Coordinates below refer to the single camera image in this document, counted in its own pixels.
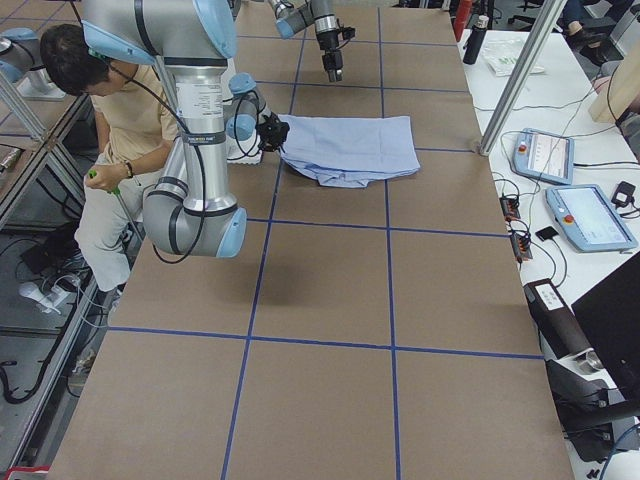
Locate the blue teach pendant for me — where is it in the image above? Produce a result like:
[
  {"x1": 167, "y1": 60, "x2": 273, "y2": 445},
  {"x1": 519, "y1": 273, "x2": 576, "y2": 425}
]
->
[
  {"x1": 545, "y1": 184, "x2": 638, "y2": 253},
  {"x1": 511, "y1": 128, "x2": 575, "y2": 185}
]

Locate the black water bottle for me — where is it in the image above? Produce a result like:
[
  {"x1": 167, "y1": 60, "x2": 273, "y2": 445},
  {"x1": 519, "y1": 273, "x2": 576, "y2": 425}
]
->
[{"x1": 462, "y1": 15, "x2": 490, "y2": 65}]

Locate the white plastic bag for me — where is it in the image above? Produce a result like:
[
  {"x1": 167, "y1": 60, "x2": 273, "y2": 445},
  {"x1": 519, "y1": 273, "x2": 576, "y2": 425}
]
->
[{"x1": 481, "y1": 39, "x2": 525, "y2": 77}]

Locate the red cylinder bottle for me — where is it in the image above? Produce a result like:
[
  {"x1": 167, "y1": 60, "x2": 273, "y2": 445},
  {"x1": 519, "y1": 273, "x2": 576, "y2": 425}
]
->
[{"x1": 453, "y1": 0, "x2": 474, "y2": 42}]

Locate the light blue striped shirt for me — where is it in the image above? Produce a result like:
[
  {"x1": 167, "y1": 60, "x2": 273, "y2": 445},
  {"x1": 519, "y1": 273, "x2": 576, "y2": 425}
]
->
[{"x1": 280, "y1": 115, "x2": 420, "y2": 188}]

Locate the black monitor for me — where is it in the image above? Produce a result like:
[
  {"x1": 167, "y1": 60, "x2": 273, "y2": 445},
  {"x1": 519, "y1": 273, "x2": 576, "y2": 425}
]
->
[{"x1": 572, "y1": 255, "x2": 639, "y2": 400}]

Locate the person in beige shirt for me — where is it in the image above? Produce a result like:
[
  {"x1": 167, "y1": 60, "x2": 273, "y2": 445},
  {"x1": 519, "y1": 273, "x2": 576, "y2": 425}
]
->
[{"x1": 40, "y1": 24, "x2": 178, "y2": 292}]

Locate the aluminium frame post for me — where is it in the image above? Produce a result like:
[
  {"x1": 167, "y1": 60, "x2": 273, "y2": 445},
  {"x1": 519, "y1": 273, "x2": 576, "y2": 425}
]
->
[{"x1": 477, "y1": 0, "x2": 566, "y2": 157}]

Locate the black box with label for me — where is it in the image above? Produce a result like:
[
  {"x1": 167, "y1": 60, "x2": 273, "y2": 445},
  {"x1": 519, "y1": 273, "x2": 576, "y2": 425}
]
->
[{"x1": 523, "y1": 279, "x2": 591, "y2": 358}]

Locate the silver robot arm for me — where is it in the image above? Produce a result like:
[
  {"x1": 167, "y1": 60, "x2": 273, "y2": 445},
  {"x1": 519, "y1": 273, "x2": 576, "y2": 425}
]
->
[
  {"x1": 268, "y1": 0, "x2": 356, "y2": 82},
  {"x1": 83, "y1": 1, "x2": 288, "y2": 258}
]

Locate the far blue teach pendant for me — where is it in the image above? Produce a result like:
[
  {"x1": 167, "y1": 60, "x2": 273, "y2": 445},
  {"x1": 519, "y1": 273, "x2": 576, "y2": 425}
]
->
[{"x1": 511, "y1": 128, "x2": 575, "y2": 185}]

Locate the brown paper table cover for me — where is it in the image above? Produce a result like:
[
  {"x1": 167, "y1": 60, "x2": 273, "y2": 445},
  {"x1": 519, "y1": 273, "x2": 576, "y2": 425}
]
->
[{"x1": 49, "y1": 4, "x2": 573, "y2": 479}]

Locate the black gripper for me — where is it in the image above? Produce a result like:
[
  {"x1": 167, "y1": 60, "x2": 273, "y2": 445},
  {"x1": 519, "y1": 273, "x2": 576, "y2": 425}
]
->
[
  {"x1": 315, "y1": 17, "x2": 356, "y2": 82},
  {"x1": 256, "y1": 113, "x2": 290, "y2": 152}
]

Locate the near blue teach pendant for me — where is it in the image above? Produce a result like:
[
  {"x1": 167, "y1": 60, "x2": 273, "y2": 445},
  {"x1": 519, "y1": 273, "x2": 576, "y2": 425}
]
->
[{"x1": 545, "y1": 184, "x2": 638, "y2": 253}]

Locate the white camera mast post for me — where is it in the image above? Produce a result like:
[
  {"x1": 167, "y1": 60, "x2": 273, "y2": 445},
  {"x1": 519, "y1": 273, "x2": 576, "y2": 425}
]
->
[{"x1": 221, "y1": 58, "x2": 261, "y2": 165}]

